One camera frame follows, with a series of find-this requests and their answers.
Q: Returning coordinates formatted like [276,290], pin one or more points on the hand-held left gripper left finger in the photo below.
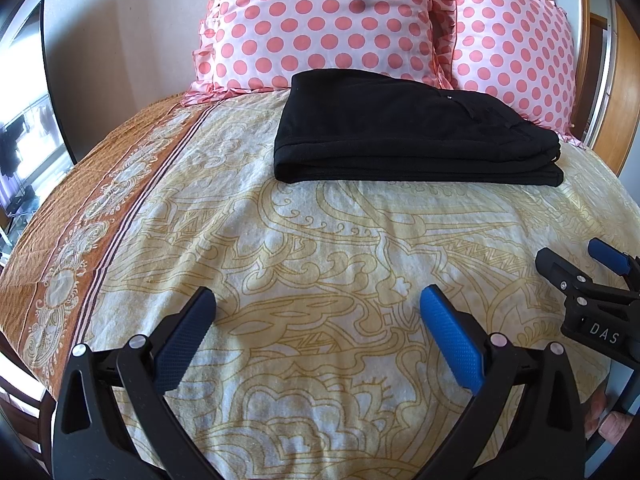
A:
[185,340]

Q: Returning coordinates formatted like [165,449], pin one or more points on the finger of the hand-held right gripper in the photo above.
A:
[555,266]
[607,255]

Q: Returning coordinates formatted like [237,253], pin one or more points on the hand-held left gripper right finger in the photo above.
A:
[452,340]

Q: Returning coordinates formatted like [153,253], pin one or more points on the black pants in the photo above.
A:
[400,130]

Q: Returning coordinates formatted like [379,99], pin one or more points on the orange and cream patterned bedsheet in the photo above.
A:
[300,260]

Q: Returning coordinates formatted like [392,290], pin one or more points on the wooden bed headboard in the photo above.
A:
[625,85]

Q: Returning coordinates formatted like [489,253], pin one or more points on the pink polka dot pillow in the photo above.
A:
[320,25]
[515,45]

